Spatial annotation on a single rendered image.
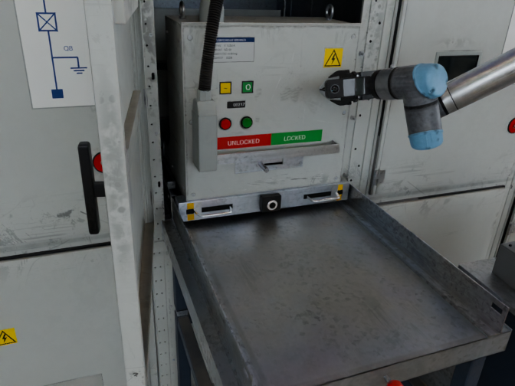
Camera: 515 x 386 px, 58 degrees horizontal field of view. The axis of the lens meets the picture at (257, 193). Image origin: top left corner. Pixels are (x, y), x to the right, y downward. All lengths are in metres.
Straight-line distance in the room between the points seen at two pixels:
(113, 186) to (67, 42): 0.60
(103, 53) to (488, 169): 1.56
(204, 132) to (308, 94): 0.35
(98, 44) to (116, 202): 0.21
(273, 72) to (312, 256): 0.49
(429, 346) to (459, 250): 1.03
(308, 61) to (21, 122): 0.73
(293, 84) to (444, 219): 0.87
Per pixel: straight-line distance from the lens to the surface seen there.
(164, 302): 1.54
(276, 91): 1.28
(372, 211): 1.40
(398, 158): 1.60
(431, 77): 1.08
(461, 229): 1.96
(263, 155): 1.27
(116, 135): 0.62
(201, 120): 1.11
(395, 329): 1.05
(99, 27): 0.59
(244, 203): 1.35
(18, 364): 1.61
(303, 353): 0.95
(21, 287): 1.44
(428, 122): 1.12
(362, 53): 1.42
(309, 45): 1.29
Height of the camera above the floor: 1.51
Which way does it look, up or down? 26 degrees down
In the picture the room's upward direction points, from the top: 3 degrees clockwise
